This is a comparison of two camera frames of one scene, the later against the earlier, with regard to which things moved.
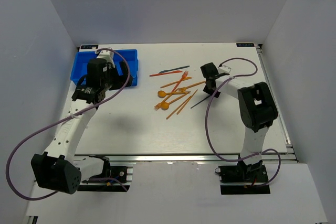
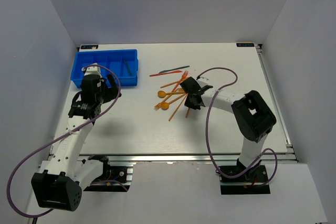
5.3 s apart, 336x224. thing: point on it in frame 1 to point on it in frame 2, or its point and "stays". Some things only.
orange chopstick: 184,105 to 187,112
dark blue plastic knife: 174,68 stays
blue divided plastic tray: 81,59 stays
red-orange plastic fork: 184,75 stays
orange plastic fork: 159,105 stays
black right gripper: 208,92 to 188,104
